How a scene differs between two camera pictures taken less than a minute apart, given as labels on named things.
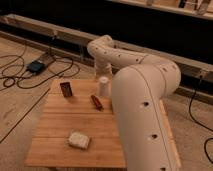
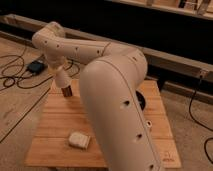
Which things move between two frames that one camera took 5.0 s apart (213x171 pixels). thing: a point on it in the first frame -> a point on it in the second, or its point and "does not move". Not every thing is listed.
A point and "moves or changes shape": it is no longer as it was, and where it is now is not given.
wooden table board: (76, 128) does not move
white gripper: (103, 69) -> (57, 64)
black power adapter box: (35, 67) does not move
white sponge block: (79, 140) does not move
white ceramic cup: (104, 86) moves or changes shape
